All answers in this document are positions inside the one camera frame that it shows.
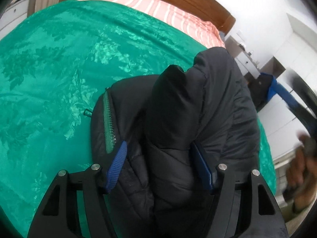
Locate wooden headboard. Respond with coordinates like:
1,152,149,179
103,0,236,34

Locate white window seat cabinet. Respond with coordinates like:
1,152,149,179
0,0,32,33

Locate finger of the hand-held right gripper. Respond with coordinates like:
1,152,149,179
274,77,317,142

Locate white wardrobe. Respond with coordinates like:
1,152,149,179
258,12,317,164

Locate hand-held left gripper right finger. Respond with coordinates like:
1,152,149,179
190,142,289,238

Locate blue garment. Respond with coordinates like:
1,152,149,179
260,72,281,102

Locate green velvet blanket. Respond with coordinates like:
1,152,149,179
0,0,276,231

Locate person's right hand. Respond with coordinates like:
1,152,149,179
285,135,317,214

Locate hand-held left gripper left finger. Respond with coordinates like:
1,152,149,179
27,141,127,238

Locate dark clothes on chair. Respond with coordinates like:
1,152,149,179
246,76,273,112

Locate pink striped bed sheet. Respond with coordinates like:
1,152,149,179
74,0,225,49

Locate black puffer jacket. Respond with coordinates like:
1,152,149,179
90,47,260,238

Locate white desk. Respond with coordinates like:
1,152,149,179
224,35,261,76

